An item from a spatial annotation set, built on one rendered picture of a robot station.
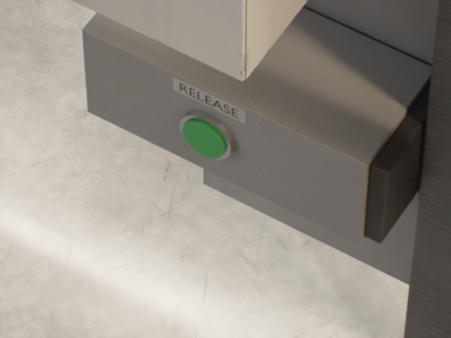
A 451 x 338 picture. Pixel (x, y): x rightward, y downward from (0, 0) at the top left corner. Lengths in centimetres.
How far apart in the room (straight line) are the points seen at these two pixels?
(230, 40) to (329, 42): 23
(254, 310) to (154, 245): 15
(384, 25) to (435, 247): 15
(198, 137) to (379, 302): 133
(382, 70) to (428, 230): 11
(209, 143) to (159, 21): 22
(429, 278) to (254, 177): 14
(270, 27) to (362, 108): 19
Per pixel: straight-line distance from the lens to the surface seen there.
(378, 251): 165
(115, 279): 282
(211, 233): 285
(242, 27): 124
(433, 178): 148
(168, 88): 148
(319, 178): 146
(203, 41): 127
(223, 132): 147
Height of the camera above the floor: 232
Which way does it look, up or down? 53 degrees down
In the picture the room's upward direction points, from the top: straight up
